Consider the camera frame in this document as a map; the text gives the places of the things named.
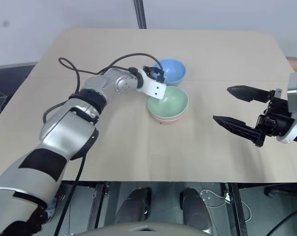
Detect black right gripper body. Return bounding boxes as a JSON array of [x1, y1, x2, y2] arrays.
[[255, 88, 296, 139]]

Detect dark vertical wall post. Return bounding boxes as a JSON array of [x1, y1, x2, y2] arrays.
[[133, 0, 148, 29]]

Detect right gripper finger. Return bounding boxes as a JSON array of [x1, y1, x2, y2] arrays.
[[226, 85, 274, 103], [212, 115, 266, 148]]

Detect black table frame leg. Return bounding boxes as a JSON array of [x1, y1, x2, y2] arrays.
[[221, 183, 249, 236], [86, 182, 110, 232]]

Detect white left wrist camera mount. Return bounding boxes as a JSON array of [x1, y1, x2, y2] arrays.
[[136, 68, 168, 100]]

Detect dark rounded robot leg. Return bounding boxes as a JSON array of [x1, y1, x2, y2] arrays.
[[179, 187, 213, 235], [113, 186, 153, 228]]

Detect blue bowl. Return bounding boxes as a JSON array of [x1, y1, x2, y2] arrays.
[[153, 58, 187, 87]]

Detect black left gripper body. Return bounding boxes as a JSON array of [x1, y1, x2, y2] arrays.
[[143, 65, 162, 81]]

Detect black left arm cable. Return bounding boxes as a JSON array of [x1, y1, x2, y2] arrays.
[[42, 52, 167, 236]]

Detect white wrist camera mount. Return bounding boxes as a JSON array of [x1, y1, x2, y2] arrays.
[[275, 68, 297, 145], [136, 68, 168, 100]]

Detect thin white floor cable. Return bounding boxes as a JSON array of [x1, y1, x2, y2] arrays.
[[199, 188, 253, 223]]

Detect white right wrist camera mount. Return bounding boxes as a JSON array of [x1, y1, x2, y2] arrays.
[[275, 68, 297, 145]]

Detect black floor cable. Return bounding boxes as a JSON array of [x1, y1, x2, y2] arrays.
[[273, 211, 297, 236]]

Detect black caster wheel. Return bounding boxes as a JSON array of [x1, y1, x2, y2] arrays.
[[263, 183, 285, 200]]

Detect pink bowl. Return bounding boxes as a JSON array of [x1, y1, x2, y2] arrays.
[[149, 112, 188, 126]]

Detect green bowl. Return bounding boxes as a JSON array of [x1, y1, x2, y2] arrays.
[[147, 86, 190, 121]]

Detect silver robot torso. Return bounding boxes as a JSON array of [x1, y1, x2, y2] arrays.
[[71, 220, 214, 236]]

